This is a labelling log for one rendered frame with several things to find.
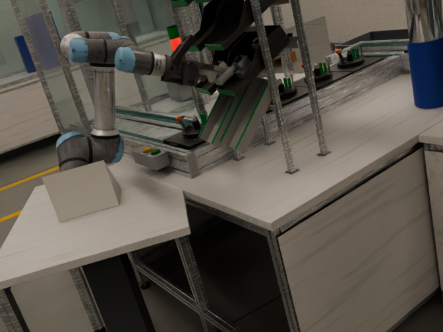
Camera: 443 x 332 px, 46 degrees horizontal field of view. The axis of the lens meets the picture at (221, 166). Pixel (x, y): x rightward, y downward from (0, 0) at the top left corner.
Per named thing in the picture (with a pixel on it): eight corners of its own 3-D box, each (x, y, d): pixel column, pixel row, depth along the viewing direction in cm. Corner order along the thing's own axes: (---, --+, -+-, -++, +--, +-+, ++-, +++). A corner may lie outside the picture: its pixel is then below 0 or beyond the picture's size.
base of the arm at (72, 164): (51, 183, 201) (48, 161, 205) (65, 198, 214) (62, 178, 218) (89, 172, 201) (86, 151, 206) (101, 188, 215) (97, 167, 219)
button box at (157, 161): (157, 170, 216) (152, 157, 214) (134, 163, 233) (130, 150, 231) (171, 164, 219) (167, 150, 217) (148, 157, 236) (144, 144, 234)
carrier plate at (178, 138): (192, 151, 213) (190, 145, 212) (163, 143, 232) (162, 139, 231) (237, 129, 224) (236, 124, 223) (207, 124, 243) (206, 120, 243)
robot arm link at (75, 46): (53, 29, 204) (71, 31, 161) (81, 31, 209) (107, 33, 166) (54, 60, 207) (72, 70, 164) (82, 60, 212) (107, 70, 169)
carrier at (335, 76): (320, 91, 248) (314, 65, 244) (285, 89, 267) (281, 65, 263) (353, 75, 259) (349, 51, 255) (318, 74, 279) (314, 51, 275)
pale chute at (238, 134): (245, 153, 183) (235, 148, 180) (229, 146, 194) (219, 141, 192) (281, 81, 182) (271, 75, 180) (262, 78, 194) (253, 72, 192)
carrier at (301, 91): (281, 109, 236) (275, 82, 232) (249, 105, 256) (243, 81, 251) (319, 91, 248) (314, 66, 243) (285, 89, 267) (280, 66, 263)
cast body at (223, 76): (222, 85, 178) (209, 70, 175) (216, 84, 182) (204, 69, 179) (238, 69, 180) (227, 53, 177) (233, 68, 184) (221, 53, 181)
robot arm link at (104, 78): (84, 161, 224) (81, 29, 209) (118, 158, 230) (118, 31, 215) (89, 168, 214) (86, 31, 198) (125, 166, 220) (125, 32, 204)
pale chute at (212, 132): (221, 148, 195) (211, 143, 193) (207, 141, 206) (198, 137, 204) (254, 80, 194) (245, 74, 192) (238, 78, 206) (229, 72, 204)
